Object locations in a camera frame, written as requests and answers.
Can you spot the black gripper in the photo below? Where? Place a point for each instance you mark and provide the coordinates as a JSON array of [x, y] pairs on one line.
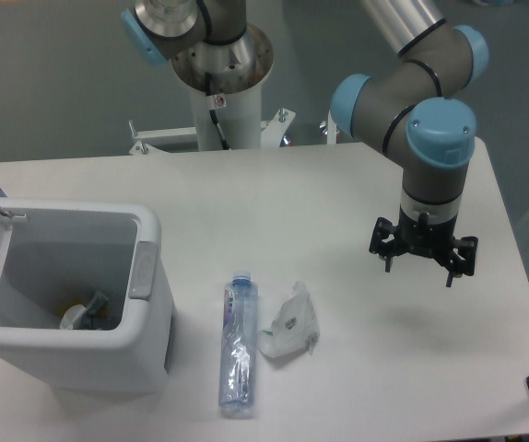
[[425, 230]]

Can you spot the clear plastic bag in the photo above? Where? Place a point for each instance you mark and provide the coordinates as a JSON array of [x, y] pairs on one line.
[[294, 329]]

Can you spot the clear plastic water bottle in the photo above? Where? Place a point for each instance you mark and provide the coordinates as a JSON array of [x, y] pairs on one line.
[[236, 387]]

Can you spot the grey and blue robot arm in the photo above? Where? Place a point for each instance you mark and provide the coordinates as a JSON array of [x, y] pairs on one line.
[[411, 116]]

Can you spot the trash inside the can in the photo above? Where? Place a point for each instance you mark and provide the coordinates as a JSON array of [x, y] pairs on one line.
[[94, 316]]

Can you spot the white plastic trash can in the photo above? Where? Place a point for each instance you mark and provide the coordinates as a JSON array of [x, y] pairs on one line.
[[59, 257]]

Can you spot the white pedestal base frame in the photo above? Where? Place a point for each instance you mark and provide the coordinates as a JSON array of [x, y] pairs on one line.
[[273, 132]]

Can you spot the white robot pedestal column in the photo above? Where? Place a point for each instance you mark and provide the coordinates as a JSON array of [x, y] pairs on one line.
[[239, 120]]

